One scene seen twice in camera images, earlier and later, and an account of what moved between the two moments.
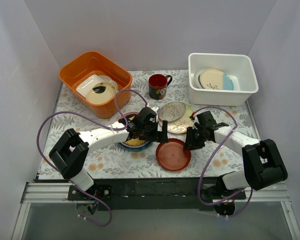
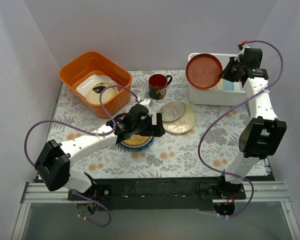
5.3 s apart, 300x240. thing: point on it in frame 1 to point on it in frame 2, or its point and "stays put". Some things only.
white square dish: x=83 y=88 stays put
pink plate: x=130 y=146 stays put
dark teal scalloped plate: x=135 y=149 stays put
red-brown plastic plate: x=171 y=156 to x=203 y=71
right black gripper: x=193 y=136 to x=233 y=71
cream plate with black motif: x=101 y=93 stays put
